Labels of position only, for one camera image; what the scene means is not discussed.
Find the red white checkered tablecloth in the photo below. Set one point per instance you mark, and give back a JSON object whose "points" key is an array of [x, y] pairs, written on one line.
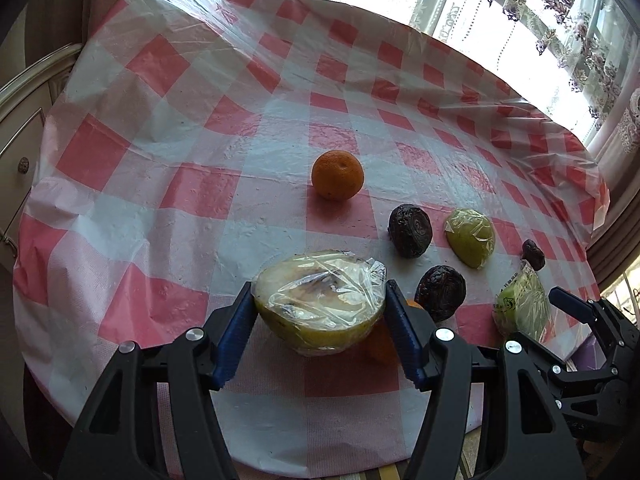
{"points": [[200, 135]]}

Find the dark wrinkled passion fruit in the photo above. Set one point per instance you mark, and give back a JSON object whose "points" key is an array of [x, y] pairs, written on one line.
{"points": [[441, 292], [410, 230]]}

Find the small orange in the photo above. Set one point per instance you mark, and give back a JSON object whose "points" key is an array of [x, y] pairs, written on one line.
{"points": [[381, 347]]}

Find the plastic-wrapped green fruit half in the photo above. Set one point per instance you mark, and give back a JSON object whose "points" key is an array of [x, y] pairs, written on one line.
{"points": [[470, 240]]}

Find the cream wooden cabinet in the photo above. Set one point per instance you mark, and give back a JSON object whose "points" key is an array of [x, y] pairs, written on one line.
{"points": [[25, 125]]}

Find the plastic-wrapped pomelo half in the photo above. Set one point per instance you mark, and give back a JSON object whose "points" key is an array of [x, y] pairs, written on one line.
{"points": [[320, 305]]}

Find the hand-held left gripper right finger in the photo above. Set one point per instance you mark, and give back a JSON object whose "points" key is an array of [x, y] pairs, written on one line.
{"points": [[402, 330]]}

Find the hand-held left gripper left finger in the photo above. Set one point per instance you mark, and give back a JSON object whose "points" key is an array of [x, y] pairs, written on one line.
{"points": [[237, 335]]}

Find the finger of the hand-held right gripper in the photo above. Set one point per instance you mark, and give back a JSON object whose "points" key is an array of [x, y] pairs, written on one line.
{"points": [[555, 367], [570, 304]]}

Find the green fruit with label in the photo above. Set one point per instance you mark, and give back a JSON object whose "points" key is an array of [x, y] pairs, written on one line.
{"points": [[522, 305]]}

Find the floral lace curtain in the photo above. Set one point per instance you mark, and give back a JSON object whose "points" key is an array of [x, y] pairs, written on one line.
{"points": [[575, 25]]}

